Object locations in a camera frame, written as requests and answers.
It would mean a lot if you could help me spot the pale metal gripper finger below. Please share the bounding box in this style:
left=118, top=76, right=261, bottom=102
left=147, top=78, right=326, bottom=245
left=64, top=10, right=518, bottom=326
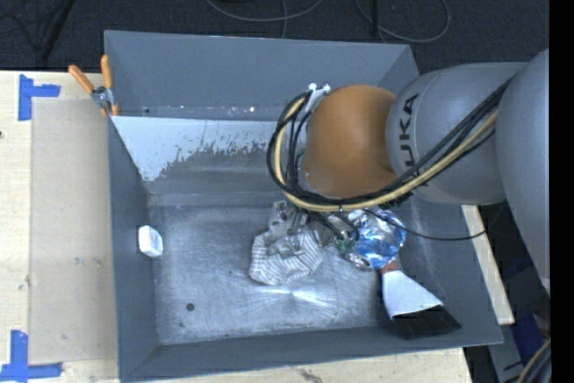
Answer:
left=280, top=235, right=308, bottom=257
left=271, top=200, right=289, bottom=231

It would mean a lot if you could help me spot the small white box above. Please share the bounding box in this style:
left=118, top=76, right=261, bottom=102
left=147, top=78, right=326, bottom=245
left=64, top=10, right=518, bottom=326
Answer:
left=137, top=224, right=164, bottom=258

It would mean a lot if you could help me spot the grey metal bin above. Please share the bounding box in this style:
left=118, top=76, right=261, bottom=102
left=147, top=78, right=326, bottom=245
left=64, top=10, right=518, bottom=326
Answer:
left=102, top=30, right=504, bottom=382

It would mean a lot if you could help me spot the white striped cloth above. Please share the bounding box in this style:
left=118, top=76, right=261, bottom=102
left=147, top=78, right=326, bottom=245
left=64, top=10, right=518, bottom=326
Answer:
left=248, top=210, right=326, bottom=287

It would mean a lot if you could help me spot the blue and silver foil packet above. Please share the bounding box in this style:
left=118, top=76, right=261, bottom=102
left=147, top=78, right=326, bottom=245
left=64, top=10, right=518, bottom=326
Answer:
left=345, top=208, right=407, bottom=271

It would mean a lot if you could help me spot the pale cardboard board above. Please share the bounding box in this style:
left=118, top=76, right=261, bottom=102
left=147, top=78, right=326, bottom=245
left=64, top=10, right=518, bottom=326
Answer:
left=27, top=97, right=118, bottom=367

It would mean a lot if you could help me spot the white brush with black bristles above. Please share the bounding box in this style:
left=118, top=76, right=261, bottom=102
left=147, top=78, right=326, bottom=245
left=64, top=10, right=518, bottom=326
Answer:
left=378, top=262, right=463, bottom=341

